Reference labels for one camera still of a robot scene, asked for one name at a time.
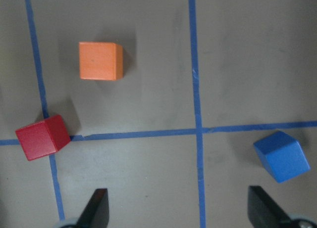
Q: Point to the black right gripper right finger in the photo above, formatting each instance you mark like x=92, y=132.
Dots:
x=264, y=212

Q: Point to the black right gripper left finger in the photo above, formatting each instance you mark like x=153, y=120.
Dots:
x=96, y=212

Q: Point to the red wooden block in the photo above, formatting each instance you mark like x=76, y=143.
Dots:
x=43, y=138

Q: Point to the blue wooden block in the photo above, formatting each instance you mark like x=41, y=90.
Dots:
x=282, y=156

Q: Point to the orange wooden block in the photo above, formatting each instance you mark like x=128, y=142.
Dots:
x=100, y=61

